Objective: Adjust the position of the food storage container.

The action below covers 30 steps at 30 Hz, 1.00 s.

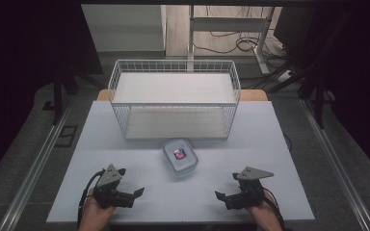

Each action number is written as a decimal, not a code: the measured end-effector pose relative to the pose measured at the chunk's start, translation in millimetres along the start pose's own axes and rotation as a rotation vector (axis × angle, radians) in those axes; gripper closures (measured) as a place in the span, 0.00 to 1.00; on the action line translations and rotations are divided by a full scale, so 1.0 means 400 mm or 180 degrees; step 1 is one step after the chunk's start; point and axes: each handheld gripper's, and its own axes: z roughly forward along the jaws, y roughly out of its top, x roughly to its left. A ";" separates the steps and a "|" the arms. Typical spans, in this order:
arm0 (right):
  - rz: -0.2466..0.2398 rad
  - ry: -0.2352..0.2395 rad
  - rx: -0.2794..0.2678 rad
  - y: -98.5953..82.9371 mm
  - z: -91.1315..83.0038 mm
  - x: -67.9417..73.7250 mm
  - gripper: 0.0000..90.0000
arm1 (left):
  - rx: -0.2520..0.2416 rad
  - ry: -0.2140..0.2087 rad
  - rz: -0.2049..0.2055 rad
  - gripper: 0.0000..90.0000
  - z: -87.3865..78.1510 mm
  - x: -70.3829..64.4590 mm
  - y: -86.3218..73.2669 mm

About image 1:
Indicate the white cabinet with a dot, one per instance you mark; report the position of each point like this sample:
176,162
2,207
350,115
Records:
125,29

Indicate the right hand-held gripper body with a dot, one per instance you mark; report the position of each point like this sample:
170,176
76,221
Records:
249,189

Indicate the wooden board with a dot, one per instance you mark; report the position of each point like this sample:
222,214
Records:
253,95

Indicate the black tripod stand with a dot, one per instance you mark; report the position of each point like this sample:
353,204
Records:
66,83
314,83

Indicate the white metal desk frame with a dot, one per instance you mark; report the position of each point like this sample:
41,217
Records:
228,32

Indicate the person's left hand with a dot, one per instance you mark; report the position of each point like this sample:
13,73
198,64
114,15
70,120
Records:
93,213

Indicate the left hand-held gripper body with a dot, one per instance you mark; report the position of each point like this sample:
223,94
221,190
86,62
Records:
109,184

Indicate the person's right hand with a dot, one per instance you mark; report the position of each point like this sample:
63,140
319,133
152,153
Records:
265,215

